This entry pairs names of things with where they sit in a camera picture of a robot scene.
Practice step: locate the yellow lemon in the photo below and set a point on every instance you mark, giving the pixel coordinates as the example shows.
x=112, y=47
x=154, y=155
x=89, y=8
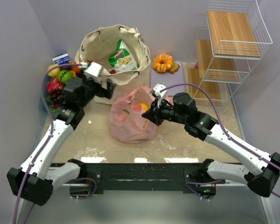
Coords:
x=53, y=70

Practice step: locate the lavender food tray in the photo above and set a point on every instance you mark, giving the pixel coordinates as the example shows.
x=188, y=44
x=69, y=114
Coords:
x=167, y=79

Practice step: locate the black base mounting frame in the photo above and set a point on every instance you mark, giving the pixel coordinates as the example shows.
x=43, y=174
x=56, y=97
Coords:
x=97, y=178

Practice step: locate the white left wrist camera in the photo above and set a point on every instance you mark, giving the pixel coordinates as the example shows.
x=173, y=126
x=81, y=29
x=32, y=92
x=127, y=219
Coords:
x=92, y=70

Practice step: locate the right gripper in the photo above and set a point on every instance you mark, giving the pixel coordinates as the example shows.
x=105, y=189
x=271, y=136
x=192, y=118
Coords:
x=156, y=114

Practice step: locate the cake slice behind bundt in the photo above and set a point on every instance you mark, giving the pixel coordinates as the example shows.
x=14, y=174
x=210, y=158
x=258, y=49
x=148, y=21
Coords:
x=174, y=68

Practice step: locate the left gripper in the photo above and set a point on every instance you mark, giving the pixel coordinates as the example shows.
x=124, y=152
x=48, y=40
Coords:
x=105, y=88

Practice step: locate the pink plastic grocery bag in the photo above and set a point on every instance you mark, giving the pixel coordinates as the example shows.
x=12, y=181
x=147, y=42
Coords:
x=126, y=121

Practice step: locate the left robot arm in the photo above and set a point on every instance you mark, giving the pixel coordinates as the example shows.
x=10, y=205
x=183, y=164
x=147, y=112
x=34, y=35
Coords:
x=33, y=181

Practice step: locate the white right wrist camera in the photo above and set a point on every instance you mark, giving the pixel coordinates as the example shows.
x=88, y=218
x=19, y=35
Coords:
x=159, y=92

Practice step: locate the pink dragon fruit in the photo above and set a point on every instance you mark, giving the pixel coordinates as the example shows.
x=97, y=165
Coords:
x=53, y=84

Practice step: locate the blue white carton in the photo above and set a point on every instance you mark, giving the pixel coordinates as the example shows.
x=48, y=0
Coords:
x=61, y=59

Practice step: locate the round yellow orange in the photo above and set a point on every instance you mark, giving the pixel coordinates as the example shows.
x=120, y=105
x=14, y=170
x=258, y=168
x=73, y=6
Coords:
x=144, y=106

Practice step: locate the green white chips bag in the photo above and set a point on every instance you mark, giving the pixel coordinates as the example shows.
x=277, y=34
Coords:
x=122, y=59

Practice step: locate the cream canvas tote bag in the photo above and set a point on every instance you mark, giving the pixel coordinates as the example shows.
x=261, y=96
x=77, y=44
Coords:
x=98, y=45

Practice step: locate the orange bundt cake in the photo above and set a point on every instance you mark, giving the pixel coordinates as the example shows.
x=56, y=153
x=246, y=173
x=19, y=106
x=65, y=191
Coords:
x=163, y=63

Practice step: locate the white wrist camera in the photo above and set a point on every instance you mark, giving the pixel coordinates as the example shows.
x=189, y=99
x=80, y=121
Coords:
x=92, y=70
x=159, y=92

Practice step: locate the aluminium table frame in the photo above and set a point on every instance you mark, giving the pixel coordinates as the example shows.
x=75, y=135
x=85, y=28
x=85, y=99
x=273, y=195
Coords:
x=63, y=207

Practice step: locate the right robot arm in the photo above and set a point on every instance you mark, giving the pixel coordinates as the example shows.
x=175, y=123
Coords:
x=258, y=170

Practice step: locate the teal fruit bin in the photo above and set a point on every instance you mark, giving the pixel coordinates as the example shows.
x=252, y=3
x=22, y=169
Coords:
x=42, y=107

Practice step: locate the orange fruit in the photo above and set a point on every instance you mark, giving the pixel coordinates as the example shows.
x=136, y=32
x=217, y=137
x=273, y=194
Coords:
x=76, y=69

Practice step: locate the white wire shelf rack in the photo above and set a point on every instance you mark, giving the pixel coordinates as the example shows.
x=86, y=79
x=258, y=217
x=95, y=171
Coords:
x=231, y=41

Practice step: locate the green fruit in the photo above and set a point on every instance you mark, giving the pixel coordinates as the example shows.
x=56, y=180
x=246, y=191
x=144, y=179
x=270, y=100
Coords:
x=64, y=76

